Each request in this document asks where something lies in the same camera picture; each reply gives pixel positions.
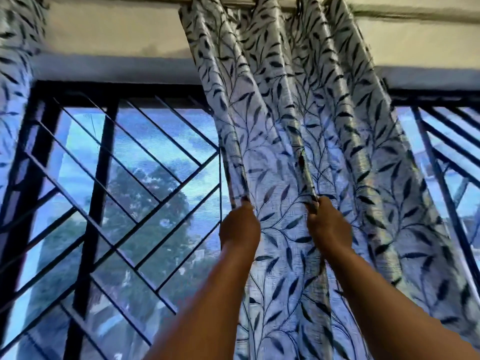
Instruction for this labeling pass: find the person's right hand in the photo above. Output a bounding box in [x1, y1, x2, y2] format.
[307, 196, 354, 255]

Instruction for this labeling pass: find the person's left hand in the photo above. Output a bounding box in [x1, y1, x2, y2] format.
[219, 199, 261, 249]

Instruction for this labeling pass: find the white leaf print curtain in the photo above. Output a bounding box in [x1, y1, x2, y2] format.
[0, 0, 49, 207]
[178, 0, 480, 360]

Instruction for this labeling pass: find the person's right forearm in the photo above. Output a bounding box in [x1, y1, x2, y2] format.
[323, 245, 480, 360]

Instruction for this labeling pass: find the person's left forearm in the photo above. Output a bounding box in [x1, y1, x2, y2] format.
[144, 240, 259, 360]

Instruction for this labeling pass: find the black metal window grille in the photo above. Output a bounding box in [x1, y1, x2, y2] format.
[0, 81, 480, 360]

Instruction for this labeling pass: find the curtain rod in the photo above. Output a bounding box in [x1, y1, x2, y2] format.
[176, 0, 480, 20]

